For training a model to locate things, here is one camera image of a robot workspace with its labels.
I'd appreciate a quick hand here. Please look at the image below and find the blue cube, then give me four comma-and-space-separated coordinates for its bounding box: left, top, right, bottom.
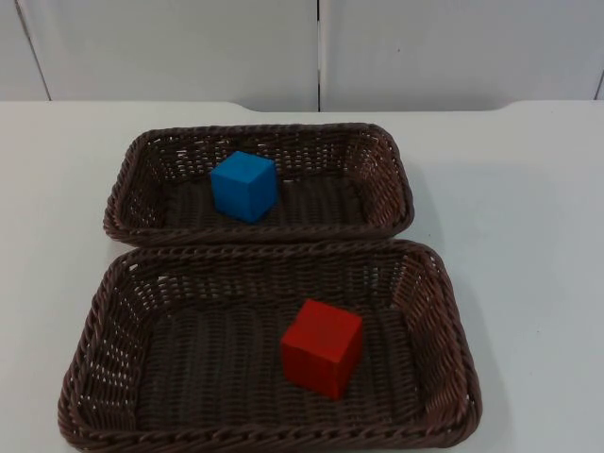
210, 150, 277, 225

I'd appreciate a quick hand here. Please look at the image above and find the red cube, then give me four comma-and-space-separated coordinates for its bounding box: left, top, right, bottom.
279, 297, 364, 402

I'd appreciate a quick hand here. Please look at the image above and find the dark brown wicker basket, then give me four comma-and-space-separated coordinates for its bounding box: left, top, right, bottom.
102, 122, 417, 247
56, 238, 485, 453

